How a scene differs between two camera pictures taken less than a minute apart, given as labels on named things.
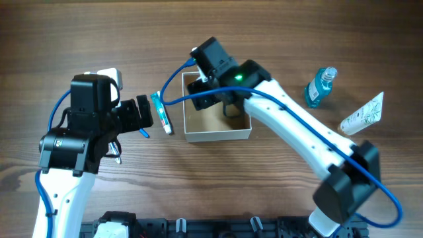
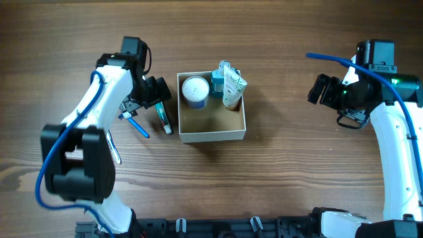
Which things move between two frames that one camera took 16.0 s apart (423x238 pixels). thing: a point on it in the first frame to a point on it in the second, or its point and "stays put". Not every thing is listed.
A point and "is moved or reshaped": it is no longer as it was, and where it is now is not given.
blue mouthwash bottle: x=320 y=86 is moved or reshaped
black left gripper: x=133 y=114 to x=158 y=93
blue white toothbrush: x=114 y=149 stays put
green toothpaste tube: x=162 y=112 stays put
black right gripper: x=201 y=93 to x=329 y=91
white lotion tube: x=368 y=115 is moved or reshaped
